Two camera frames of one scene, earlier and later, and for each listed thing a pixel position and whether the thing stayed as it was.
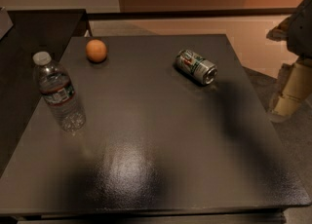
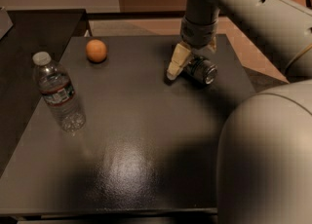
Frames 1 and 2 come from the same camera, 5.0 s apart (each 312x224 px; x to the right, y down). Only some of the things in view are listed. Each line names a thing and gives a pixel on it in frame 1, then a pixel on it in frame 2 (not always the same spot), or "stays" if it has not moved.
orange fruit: x=96 y=51 stays
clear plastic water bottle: x=57 y=90 stays
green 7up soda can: x=197 y=66 stays
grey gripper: x=301 y=31 to x=197 y=35
